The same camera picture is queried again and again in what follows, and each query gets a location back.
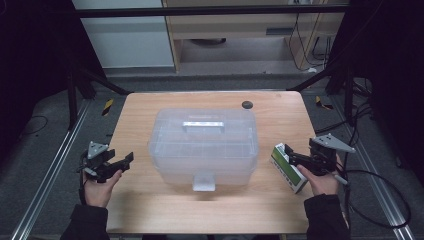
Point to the green and white carton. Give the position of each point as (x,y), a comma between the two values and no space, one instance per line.
(288,170)

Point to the wooden cabinet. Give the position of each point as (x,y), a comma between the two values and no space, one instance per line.
(233,26)

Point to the black round table grommet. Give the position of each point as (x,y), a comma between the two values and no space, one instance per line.
(247,105)

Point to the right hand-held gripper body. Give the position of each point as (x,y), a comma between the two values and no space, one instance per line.
(321,160)

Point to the black curtain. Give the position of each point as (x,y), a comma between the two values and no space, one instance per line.
(33,50)
(393,66)

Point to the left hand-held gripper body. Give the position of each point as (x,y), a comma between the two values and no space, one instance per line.
(96,166)

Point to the person's right hand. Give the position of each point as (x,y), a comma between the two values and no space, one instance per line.
(323,185)

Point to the clear plastic storage box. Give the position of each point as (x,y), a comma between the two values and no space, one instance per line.
(173,175)
(203,140)

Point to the person's left hand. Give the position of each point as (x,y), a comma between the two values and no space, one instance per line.
(98,193)

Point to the black metal stand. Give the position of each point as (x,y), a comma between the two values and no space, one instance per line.
(348,96)
(71,100)

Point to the aluminium floor rail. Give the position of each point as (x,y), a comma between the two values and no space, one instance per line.
(376,186)
(50,173)

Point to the black frame bar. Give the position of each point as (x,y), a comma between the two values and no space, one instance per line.
(200,11)

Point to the white cabinet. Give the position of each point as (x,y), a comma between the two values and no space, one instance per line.
(126,40)

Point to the white plug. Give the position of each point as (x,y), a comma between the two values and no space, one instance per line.
(312,70)

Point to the black and yellow tape strip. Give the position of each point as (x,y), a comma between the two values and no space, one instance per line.
(322,103)
(107,107)

